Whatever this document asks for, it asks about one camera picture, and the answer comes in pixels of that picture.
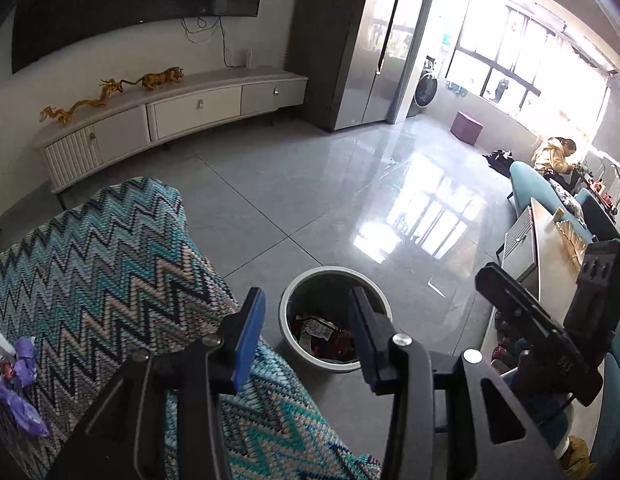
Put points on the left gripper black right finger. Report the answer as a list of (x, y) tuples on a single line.
[(372, 332)]

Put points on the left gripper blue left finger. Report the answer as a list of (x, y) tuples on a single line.
[(246, 335)]

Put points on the purple wrapper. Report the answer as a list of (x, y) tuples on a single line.
[(18, 370)]

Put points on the red snack wrapper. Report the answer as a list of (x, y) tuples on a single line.
[(340, 348)]

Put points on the dark snack packet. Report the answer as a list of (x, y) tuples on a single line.
[(316, 331)]

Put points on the grey round trash bin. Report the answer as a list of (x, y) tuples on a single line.
[(323, 292)]

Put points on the zigzag knitted table cloth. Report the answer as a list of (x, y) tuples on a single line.
[(118, 273)]

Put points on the teal chair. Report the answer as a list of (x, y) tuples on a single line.
[(526, 184)]

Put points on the seated person in yellow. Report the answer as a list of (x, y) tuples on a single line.
[(551, 157)]

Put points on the black bag on floor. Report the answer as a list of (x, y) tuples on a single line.
[(500, 161)]

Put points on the purple cube stool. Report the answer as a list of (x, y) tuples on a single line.
[(466, 128)]

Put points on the front loading washing machine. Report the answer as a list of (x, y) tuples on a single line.
[(426, 88)]

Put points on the white low tv cabinet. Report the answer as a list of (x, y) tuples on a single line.
[(138, 119)]

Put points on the golden tiger figurine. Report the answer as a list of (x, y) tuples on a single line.
[(151, 81)]

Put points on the silver double door refrigerator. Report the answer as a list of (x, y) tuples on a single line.
[(353, 53)]

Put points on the golden dragon figurine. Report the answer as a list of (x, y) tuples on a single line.
[(108, 88)]

